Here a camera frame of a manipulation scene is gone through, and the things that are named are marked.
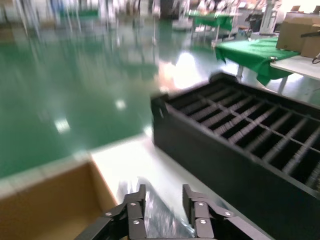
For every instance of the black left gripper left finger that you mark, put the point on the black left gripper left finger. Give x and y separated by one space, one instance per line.
136 212

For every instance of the black slotted plastic container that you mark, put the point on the black slotted plastic container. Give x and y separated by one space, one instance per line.
200 155

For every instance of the open brown cardboard box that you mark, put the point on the open brown cardboard box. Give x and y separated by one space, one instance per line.
50 200

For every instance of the green cloth covered table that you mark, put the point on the green cloth covered table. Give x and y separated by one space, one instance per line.
250 52

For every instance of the grey antistatic plastic bag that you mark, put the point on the grey antistatic plastic bag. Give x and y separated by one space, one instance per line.
160 212

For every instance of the large brown cardboard carton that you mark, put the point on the large brown cardboard carton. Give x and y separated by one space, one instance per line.
292 32

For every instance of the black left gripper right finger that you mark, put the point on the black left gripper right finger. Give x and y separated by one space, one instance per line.
202 217

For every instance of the small brown cardboard carton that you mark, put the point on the small brown cardboard carton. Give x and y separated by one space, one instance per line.
311 47

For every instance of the white table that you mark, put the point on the white table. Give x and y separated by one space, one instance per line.
300 66

